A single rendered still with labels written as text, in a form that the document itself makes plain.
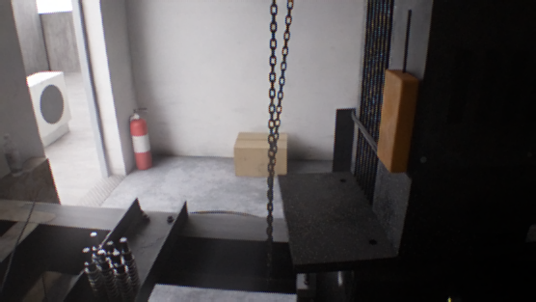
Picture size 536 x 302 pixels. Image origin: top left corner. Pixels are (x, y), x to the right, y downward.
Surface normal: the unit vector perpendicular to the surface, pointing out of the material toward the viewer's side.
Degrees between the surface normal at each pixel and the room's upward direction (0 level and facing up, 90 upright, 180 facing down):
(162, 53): 90
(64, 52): 90
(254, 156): 90
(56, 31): 90
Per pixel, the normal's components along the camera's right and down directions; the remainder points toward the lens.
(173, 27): -0.09, 0.41
